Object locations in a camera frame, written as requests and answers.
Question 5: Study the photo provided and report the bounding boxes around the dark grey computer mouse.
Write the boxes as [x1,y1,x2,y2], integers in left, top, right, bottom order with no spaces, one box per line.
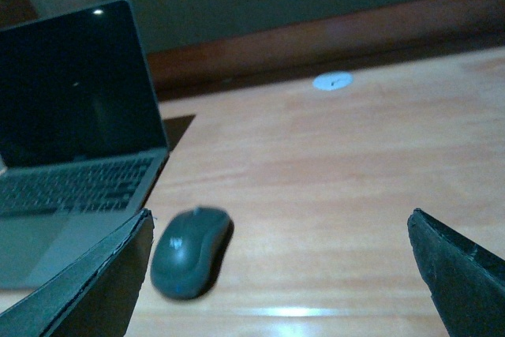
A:
[151,207,231,300]

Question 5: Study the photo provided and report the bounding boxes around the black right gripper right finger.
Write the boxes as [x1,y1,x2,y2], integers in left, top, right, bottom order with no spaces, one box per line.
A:
[407,208,504,336]

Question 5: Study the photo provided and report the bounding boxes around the white desk grommet cap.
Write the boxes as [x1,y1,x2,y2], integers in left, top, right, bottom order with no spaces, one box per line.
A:
[312,71,354,92]

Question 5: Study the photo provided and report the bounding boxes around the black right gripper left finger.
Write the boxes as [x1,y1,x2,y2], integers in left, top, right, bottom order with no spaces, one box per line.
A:
[1,209,154,336]

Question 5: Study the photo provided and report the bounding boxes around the grey open laptop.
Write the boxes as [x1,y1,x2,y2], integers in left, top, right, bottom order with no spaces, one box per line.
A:
[1,0,169,290]

